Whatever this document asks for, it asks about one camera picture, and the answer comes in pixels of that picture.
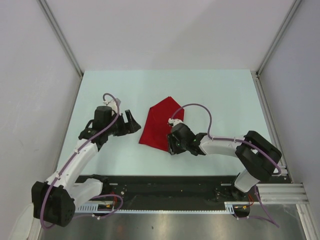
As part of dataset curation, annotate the left aluminium frame post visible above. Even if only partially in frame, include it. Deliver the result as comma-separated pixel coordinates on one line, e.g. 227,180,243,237
37,0,84,77

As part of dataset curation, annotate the red cloth napkin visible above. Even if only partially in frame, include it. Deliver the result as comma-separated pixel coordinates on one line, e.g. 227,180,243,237
138,96,181,152

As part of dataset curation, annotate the aluminium rail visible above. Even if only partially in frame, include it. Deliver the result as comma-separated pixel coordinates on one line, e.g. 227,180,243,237
34,182,307,203
250,71,291,179

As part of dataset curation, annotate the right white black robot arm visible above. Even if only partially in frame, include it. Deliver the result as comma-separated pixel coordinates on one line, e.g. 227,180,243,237
167,119,282,201

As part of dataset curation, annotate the purple cable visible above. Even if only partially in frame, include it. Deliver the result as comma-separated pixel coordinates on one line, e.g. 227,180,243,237
40,93,124,230
171,103,282,228

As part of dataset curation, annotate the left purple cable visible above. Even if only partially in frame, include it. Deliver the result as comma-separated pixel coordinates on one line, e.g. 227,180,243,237
40,93,124,230

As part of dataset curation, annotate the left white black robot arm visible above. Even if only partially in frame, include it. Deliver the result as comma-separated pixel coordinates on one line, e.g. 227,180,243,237
31,103,141,227

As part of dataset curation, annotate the right aluminium frame post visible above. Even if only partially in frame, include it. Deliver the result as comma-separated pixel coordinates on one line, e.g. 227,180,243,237
256,0,303,76

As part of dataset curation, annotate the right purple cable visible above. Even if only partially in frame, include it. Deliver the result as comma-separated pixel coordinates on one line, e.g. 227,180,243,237
171,103,282,228

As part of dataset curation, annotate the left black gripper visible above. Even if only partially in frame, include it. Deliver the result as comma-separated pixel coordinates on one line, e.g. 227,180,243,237
105,110,141,137

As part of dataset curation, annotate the right side aluminium rail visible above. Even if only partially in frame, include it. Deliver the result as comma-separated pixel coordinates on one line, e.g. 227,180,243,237
250,71,291,179

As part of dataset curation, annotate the white slotted cable duct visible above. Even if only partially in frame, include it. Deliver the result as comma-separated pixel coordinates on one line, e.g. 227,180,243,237
75,202,250,215

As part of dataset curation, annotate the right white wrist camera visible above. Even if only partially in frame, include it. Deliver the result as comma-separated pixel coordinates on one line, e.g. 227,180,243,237
168,118,184,128

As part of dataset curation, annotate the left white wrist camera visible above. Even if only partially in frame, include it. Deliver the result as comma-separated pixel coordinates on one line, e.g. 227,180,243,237
103,98,121,113

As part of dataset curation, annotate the aluminium frame post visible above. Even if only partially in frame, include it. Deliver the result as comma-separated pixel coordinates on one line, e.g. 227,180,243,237
256,0,303,76
37,0,84,77

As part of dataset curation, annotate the front aluminium rail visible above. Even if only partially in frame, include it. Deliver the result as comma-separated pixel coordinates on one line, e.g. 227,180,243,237
34,182,307,203

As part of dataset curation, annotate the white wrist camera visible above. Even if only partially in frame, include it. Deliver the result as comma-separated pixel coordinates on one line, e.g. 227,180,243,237
103,98,121,113
168,118,184,128

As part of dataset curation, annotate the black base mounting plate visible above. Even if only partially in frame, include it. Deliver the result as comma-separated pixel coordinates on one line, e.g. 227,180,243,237
74,175,292,211

